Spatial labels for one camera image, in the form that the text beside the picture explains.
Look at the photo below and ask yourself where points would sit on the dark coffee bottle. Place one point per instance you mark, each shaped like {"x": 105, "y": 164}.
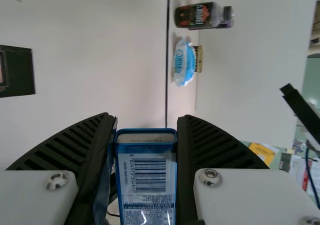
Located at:
{"x": 197, "y": 15}

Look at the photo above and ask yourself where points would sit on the blue box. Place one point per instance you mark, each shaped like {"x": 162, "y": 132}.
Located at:
{"x": 145, "y": 180}

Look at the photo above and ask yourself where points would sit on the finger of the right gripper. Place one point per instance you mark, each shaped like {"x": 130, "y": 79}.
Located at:
{"x": 302, "y": 107}

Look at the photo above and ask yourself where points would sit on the small square scanner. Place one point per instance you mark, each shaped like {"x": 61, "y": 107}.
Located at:
{"x": 17, "y": 72}

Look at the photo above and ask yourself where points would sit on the blue white wipes pack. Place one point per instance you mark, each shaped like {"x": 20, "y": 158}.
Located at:
{"x": 183, "y": 62}

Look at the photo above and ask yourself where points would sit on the gold rectangular tin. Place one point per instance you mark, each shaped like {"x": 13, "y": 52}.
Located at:
{"x": 199, "y": 58}

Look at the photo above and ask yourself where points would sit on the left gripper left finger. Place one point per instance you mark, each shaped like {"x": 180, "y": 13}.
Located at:
{"x": 62, "y": 155}

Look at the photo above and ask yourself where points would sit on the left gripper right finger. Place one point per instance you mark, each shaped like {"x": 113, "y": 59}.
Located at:
{"x": 212, "y": 155}

